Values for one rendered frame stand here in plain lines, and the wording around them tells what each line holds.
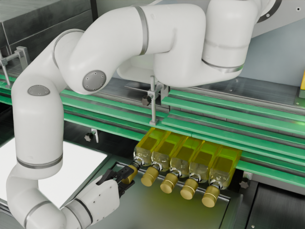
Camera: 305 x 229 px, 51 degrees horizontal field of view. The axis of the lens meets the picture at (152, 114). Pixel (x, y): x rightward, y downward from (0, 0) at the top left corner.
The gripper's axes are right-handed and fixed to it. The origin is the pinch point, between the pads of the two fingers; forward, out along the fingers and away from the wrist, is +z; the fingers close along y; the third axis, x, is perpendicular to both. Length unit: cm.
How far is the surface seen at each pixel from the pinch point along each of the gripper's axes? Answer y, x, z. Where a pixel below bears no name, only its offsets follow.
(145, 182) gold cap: -0.2, -5.3, 2.3
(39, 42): 5, 99, 36
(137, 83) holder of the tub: 6.3, 27.3, 33.8
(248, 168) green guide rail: -2.9, -23.0, 27.8
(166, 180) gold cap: 1.7, -10.4, 5.1
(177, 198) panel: -12.5, -8.5, 12.3
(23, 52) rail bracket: 15, 70, 13
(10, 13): 22, 103, 27
